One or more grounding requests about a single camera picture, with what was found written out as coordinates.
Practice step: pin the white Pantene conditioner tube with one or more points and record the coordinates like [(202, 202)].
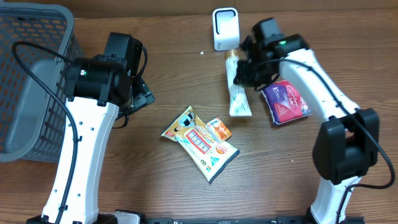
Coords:
[(239, 106)]

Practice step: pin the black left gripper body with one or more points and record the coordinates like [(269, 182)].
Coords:
[(142, 96)]

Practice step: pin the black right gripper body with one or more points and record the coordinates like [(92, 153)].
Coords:
[(252, 72)]

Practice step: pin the purple red pad pack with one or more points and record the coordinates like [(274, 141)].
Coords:
[(285, 102)]

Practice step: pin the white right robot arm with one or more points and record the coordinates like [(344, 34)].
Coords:
[(286, 71)]

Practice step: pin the dark grey plastic basket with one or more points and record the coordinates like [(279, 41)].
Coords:
[(32, 124)]

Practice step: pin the orange Kleenex tissue pack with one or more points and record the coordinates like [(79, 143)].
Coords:
[(218, 130)]

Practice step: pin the white barcode scanner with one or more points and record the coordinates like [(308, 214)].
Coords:
[(226, 33)]

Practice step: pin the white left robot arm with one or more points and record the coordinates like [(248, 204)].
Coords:
[(99, 91)]

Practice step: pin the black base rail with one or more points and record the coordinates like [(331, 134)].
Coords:
[(248, 220)]

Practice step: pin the yellow snack packet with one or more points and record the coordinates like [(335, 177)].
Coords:
[(210, 155)]

